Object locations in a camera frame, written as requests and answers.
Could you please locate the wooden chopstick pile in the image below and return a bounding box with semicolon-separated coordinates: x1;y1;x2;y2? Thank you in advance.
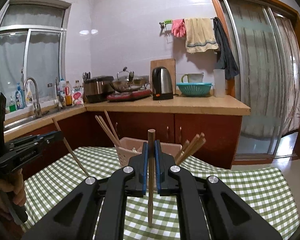
52;118;90;177

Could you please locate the long crossing wooden chopstick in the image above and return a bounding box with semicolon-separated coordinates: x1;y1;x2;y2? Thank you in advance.
148;129;155;228

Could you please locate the chrome kitchen faucet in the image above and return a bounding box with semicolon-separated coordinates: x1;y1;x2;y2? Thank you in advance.
23;77;43;118

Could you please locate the wooden kitchen counter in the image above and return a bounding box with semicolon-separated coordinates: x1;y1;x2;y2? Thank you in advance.
4;95;251;169

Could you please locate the kitchen window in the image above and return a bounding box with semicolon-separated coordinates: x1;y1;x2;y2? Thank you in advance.
0;0;71;111

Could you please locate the person left hand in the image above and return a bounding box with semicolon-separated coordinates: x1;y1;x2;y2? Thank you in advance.
0;168;26;212

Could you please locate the beige perforated utensil basket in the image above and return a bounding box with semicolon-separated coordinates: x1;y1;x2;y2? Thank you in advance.
114;136;183;168

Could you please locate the green checkered tablecloth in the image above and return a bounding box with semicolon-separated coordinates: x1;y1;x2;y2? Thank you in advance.
21;147;300;239

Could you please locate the blue detergent bottle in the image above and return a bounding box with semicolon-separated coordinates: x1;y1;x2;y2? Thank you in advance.
15;83;25;109

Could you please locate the white spray bottle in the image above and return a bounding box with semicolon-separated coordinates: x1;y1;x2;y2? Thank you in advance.
25;81;33;107

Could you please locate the red induction cooker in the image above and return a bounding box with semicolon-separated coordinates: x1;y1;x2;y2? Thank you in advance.
107;89;152;102

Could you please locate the teal plastic colander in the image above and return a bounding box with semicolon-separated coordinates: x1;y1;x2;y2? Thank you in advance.
177;82;212;97

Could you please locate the steel electric kettle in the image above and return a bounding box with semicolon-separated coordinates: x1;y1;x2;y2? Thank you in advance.
152;67;173;100

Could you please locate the pink white refill pouch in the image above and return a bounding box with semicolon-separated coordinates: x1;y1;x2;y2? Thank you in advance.
72;87;84;106

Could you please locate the steel rice cooker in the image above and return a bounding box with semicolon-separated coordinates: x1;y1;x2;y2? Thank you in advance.
83;76;114;103

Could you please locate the steel wok with lid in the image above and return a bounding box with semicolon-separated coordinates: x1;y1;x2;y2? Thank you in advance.
110;67;147;93

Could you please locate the translucent plastic jug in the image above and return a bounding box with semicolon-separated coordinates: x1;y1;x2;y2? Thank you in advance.
213;69;225;98

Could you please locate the wooden cutting board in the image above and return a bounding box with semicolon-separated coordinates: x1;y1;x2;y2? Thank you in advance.
150;58;177;94

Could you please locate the dark hanging cloth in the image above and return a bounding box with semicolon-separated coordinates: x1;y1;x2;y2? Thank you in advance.
213;17;239;80

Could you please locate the yellow hanging towel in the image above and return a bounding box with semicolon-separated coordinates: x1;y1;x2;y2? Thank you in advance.
184;18;218;54

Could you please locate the pink rubber glove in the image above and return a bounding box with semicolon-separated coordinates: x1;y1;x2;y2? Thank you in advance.
171;19;186;37

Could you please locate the glass sliding door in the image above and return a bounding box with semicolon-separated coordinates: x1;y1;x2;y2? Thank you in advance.
212;0;300;163

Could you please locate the white mug green handle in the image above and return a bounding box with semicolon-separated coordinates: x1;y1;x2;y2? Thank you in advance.
181;73;204;83

